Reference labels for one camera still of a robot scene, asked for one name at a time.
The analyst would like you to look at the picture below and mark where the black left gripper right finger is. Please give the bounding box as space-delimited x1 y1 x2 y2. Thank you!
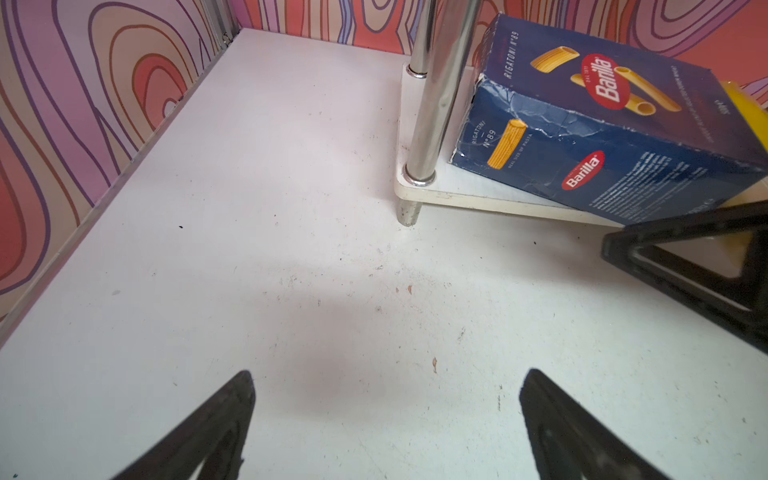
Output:
519 369 667 479

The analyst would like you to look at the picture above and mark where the yellow Pastatime spaghetti bag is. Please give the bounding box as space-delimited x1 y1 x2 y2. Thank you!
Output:
721 82 768 150

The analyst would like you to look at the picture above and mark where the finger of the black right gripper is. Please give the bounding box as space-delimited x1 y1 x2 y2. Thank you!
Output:
601 201 767 353

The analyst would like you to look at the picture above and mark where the blue Barilla rigatoni box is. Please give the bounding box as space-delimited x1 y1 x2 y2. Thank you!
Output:
451 14 767 225

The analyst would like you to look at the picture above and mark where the white two-tier shelf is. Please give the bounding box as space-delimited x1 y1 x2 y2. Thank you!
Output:
395 1 767 226

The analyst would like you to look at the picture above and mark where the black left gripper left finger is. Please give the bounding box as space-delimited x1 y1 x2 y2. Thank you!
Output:
116 370 256 479

